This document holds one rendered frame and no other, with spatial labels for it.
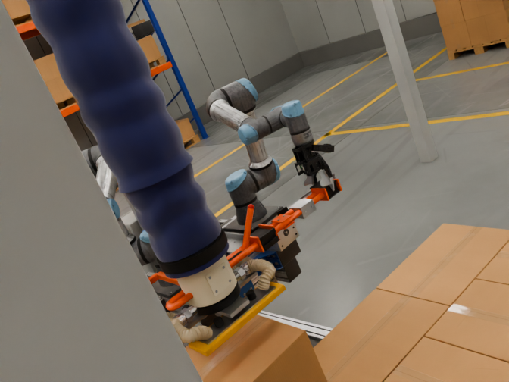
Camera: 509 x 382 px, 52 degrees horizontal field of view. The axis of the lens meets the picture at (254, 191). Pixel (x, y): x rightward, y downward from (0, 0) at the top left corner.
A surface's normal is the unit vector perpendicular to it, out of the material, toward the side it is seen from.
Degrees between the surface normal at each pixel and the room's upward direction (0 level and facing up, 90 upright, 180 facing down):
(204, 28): 90
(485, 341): 0
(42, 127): 90
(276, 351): 0
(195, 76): 90
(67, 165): 90
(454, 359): 0
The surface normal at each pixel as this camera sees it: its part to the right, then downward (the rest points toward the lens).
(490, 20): -0.66, 0.48
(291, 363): 0.62, 0.02
